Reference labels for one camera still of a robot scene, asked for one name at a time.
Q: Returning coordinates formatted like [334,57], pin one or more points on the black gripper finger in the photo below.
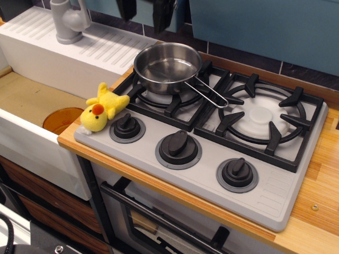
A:
[162,14]
[127,9]

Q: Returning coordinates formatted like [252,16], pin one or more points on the stainless steel pan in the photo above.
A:
[172,68]

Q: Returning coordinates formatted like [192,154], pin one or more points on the black left stove knob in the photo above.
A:
[127,129]

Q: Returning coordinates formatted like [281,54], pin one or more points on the black stove knob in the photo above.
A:
[178,151]
[127,129]
[237,175]

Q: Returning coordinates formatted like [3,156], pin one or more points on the black middle stove knob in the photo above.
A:
[178,151]

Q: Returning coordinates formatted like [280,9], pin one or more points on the grey toy stove top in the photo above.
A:
[269,204]

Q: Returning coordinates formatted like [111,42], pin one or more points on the black right stove knob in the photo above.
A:
[237,175]

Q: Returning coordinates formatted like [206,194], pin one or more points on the grey toy faucet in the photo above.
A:
[69,23]

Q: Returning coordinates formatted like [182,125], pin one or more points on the black left burner grate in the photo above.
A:
[182,110]

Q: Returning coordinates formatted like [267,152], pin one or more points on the black burner grate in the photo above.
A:
[273,124]
[182,110]

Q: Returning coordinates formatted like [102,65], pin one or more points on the white toy sink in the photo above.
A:
[40,76]

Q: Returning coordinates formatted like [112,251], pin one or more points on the yellow stuffed duck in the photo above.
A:
[102,108]

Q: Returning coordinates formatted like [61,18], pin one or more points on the orange plastic bowl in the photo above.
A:
[60,120]

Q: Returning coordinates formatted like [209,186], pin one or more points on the black right burner grate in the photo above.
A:
[273,124]

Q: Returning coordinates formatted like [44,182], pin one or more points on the toy oven door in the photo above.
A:
[152,223]

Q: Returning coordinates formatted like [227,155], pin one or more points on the wooden drawer front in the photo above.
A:
[57,211]

